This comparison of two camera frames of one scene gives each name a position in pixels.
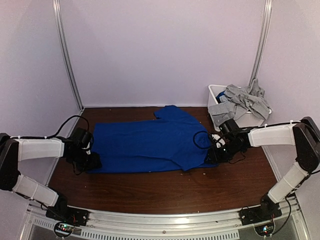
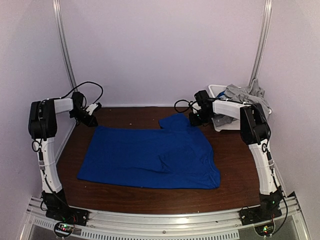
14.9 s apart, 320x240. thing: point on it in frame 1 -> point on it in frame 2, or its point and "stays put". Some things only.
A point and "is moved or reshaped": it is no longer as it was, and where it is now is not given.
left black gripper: (95, 163) -> (89, 123)
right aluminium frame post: (268, 5) stays put
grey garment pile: (240, 101) stays put
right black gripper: (215, 157) -> (195, 122)
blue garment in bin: (217, 97) stays put
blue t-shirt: (174, 140) is moved or reshaped
